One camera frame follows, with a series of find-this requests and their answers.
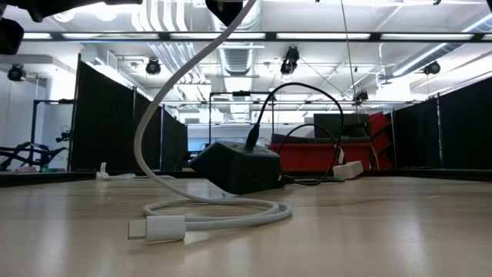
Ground white braided USB cable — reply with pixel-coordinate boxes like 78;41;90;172
128;0;293;242

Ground red plastic bin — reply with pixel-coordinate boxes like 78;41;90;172
268;142;372;173

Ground thin white USB cable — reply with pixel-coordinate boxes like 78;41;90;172
95;162;176;182

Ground white power strip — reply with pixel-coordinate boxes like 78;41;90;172
332;160;364;181

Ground black aluminium table frame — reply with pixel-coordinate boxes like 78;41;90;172
0;168;492;184

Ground red stacked bins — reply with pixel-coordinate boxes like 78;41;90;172
368;112;394;172

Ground thin hanging cable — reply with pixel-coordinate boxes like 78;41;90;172
340;0;362;116

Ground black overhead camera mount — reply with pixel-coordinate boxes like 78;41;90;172
279;45;301;76

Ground black wedge power hub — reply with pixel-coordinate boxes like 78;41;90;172
188;140;285;195

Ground black overhead crossbeam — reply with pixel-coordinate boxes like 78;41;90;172
0;32;492;43

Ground black monitor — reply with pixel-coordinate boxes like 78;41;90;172
313;113;371;139

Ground black USB cable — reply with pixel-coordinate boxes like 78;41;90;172
244;82;346;187

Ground silver ventilation duct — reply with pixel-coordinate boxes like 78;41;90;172
209;0;263;78

